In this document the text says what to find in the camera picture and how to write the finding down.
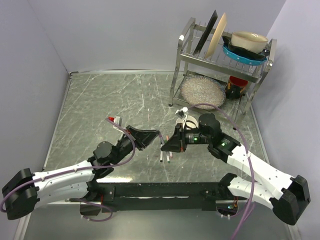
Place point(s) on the beige plate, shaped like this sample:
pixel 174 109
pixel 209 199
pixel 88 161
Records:
pixel 216 36

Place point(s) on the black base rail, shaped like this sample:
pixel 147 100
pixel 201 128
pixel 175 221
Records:
pixel 152 196

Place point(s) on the red black mug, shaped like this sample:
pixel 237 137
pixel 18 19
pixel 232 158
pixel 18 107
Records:
pixel 235 88

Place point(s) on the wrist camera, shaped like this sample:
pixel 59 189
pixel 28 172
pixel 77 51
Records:
pixel 116 122
pixel 183 115

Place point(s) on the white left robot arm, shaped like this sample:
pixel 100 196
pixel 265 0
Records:
pixel 27 191

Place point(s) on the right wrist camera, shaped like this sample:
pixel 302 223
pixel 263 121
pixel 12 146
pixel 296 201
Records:
pixel 183 115

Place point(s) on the black dish on rack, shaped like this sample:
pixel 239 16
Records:
pixel 242 52

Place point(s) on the steel dish rack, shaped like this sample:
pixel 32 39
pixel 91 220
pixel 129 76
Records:
pixel 222 64

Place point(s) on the red floral bowl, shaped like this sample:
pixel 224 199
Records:
pixel 189 122

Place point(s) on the cream bowl on rack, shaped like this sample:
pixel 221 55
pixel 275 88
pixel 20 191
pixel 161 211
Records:
pixel 248 40

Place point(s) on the white green marker pen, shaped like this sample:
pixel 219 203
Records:
pixel 168 160

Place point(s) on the speckled round plate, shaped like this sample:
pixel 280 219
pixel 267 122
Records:
pixel 197 89

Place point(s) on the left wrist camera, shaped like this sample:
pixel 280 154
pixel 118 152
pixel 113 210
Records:
pixel 116 122

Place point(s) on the blue dotted dish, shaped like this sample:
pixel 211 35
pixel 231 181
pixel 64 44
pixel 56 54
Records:
pixel 242 59

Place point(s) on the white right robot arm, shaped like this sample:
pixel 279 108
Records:
pixel 285 195

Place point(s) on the black square plate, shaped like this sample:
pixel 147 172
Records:
pixel 206 33

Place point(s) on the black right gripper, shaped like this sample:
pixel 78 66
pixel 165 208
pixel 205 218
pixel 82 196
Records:
pixel 178 140

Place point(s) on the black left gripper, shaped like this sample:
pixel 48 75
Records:
pixel 144 139

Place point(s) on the white orange marker pen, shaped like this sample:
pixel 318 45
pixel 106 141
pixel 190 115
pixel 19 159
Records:
pixel 170 153

